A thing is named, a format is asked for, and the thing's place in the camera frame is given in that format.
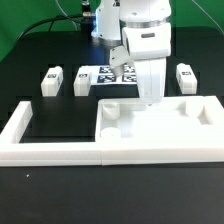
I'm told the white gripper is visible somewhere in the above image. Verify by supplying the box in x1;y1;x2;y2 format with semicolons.
134;58;166;107

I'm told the white desk tabletop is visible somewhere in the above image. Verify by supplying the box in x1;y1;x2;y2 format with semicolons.
95;96;224;142

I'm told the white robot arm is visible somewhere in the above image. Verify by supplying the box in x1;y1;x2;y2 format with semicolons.
91;0;171;105

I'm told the white marker sheet with tags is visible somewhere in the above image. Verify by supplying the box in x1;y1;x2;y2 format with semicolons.
79;64;138;86

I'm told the black cable connector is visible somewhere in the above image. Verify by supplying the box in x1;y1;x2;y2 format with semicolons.
81;0;95;33

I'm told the black cable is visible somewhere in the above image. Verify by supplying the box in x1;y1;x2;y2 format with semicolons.
18;13;84;41

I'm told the grey thin cable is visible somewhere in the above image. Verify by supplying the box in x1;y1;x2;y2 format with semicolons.
54;0;79;32

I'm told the white U-shaped obstacle frame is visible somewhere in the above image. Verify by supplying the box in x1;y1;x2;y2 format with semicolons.
0;101;224;166

